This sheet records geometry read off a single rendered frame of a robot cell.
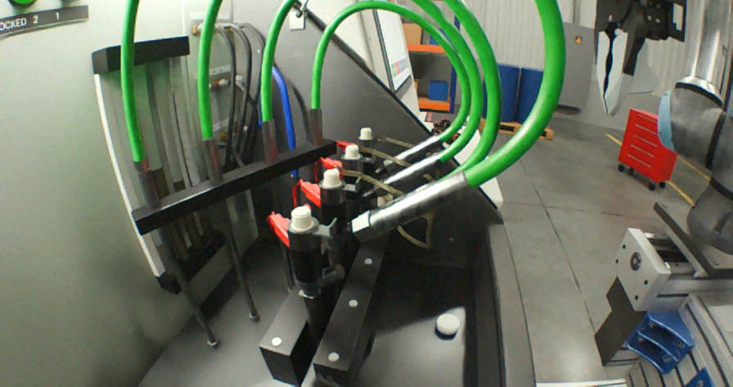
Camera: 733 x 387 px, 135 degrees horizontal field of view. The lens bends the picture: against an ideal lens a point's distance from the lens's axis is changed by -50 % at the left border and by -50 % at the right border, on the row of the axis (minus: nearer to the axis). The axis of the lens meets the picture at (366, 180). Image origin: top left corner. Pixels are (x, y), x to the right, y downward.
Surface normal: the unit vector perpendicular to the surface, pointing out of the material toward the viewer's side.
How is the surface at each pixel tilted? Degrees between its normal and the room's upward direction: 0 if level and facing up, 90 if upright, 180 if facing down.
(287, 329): 0
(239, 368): 0
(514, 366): 0
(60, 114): 90
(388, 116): 90
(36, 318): 90
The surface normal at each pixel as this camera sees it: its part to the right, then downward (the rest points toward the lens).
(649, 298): -0.25, 0.43
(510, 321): 0.01, -0.90
